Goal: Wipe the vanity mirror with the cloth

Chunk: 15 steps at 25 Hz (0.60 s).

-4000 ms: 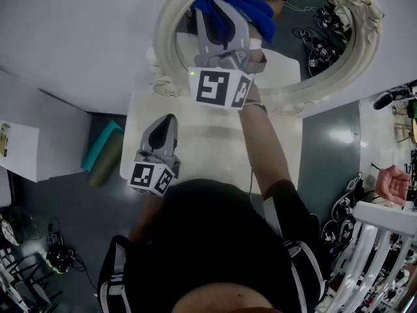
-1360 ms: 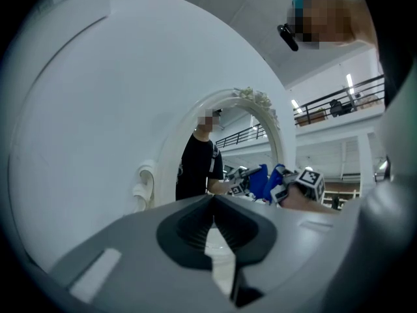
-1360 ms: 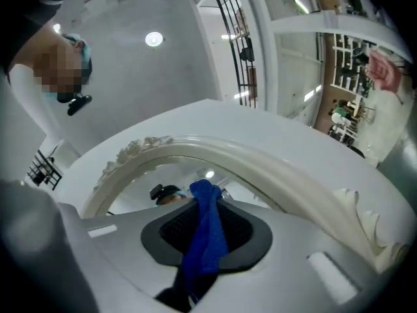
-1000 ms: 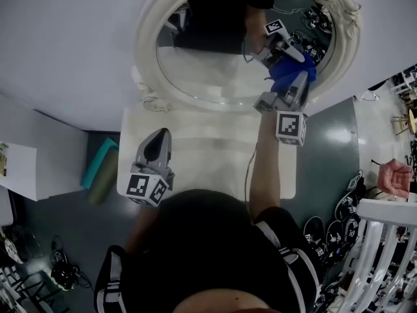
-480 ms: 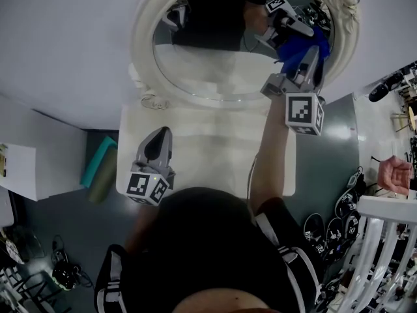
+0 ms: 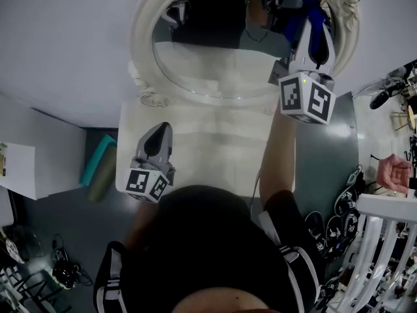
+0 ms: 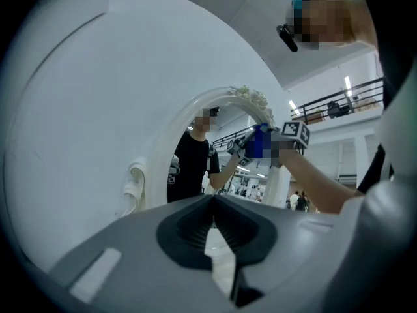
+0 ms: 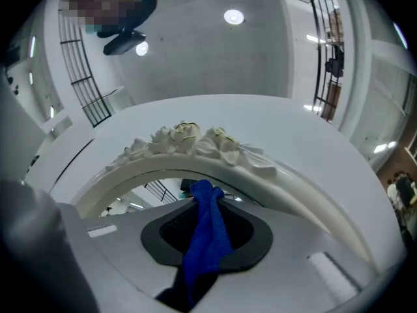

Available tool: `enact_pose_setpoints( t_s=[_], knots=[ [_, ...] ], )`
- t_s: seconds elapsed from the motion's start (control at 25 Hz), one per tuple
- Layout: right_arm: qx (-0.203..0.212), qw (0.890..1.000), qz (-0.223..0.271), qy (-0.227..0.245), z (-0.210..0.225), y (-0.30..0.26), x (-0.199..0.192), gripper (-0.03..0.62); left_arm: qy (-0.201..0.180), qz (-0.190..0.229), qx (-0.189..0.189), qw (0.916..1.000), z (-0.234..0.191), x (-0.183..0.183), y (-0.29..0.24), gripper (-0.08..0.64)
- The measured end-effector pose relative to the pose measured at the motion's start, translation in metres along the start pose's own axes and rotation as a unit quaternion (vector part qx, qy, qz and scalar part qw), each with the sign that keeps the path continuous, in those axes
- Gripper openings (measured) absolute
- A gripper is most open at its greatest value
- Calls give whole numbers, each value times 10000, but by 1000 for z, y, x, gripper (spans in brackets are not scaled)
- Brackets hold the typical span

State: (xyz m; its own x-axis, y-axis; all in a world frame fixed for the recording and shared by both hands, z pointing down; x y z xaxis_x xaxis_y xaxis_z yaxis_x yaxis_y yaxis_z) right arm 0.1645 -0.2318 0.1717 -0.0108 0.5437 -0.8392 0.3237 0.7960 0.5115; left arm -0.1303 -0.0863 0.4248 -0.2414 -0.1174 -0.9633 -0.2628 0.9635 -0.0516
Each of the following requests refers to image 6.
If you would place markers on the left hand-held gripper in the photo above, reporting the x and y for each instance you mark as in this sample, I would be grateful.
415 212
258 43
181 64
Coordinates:
140 183

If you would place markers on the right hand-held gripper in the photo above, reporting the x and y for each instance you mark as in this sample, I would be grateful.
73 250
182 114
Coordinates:
293 96

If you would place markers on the blue cloth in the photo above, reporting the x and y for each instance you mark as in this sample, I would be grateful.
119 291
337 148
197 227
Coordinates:
314 21

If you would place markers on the oval white-framed mirror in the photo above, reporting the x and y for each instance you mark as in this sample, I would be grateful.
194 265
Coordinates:
211 64

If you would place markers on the person's right forearm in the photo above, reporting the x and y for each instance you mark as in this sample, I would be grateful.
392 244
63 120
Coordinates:
277 161

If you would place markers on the person's left forearm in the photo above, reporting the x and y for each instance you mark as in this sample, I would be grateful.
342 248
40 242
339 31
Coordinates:
143 223

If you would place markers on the white dressing table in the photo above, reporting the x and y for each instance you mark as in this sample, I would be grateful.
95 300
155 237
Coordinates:
211 155

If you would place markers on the teal rolled mat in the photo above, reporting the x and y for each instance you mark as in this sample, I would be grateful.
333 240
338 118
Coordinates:
96 161

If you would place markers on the black studio lamp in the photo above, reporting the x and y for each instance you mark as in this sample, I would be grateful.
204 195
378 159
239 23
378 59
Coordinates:
378 100

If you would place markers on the person's black shirt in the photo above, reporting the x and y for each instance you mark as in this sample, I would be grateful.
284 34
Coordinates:
208 240

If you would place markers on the round wooden table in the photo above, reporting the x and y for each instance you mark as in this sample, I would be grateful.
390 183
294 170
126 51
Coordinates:
411 114

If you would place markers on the white cardboard box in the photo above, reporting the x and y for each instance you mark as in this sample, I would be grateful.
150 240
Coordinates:
19 171

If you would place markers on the pink armchair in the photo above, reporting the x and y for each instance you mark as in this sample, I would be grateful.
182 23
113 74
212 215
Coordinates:
391 174

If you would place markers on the glossy black helmet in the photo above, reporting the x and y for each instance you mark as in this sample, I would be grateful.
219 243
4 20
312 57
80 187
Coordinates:
65 276

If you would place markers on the white appliance with black band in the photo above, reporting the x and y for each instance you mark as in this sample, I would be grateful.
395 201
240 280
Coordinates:
5 207

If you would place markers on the white shelf unit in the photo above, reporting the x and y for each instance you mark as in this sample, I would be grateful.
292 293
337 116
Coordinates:
374 204

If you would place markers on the person's face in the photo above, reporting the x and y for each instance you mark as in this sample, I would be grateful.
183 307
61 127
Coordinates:
224 302

